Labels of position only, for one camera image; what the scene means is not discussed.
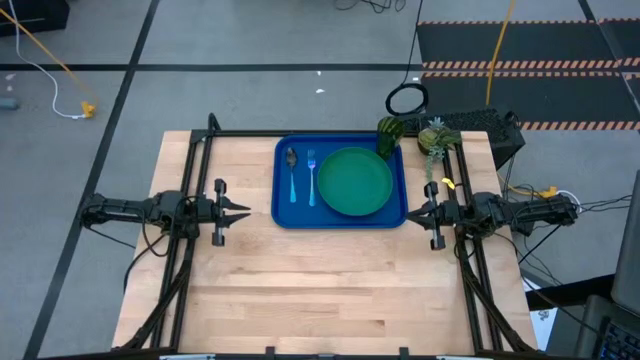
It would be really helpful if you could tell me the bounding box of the black keyboard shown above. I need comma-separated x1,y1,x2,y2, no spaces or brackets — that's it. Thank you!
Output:
597,319,640,360

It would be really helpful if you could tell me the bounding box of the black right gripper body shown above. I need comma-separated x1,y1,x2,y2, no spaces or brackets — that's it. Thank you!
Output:
423,180,469,251

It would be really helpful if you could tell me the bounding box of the green patterned cup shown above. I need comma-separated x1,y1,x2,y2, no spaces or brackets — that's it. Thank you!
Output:
375,115,407,161

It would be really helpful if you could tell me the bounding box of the long yellow floor cable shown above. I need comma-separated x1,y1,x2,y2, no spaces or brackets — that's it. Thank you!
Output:
0,6,97,109
485,0,517,107

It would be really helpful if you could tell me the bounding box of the black hanging cable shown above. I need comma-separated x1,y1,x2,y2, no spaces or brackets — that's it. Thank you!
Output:
384,0,430,118

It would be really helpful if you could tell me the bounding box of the black cable tangle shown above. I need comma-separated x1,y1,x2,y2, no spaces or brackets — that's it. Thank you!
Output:
332,0,407,14

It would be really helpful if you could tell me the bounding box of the blue plastic tray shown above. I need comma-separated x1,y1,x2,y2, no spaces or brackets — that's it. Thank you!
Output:
270,133,409,230

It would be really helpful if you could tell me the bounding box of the spoon with blue handle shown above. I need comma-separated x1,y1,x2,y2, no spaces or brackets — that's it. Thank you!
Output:
285,146,299,204

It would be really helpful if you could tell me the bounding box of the black aluminium table frame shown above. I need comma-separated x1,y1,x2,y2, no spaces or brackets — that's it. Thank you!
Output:
112,112,539,354

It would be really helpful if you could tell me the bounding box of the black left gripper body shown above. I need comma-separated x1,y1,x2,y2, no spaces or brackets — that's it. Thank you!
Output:
197,178,229,248

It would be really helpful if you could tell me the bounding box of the black mat with hazard stripes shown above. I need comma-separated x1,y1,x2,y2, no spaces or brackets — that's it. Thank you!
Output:
417,18,640,70
422,71,640,132

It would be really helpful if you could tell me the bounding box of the white floor cable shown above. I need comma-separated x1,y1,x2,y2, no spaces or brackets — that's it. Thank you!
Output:
8,0,85,120

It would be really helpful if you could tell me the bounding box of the green round plate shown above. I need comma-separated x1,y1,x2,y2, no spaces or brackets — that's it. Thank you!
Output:
316,146,394,218

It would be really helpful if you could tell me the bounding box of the black perforated box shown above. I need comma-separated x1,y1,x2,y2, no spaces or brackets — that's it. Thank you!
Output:
402,108,527,170

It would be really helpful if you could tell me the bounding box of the iridescent fork with blue handle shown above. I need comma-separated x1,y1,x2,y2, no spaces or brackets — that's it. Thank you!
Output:
306,148,318,208

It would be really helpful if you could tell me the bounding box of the grey monitor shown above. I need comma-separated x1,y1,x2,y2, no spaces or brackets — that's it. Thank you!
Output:
610,169,640,317

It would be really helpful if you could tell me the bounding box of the black box on floor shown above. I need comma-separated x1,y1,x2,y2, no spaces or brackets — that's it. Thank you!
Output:
0,0,71,37

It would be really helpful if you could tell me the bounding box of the white power cable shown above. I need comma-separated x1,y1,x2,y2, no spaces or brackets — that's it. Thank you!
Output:
556,189,584,211

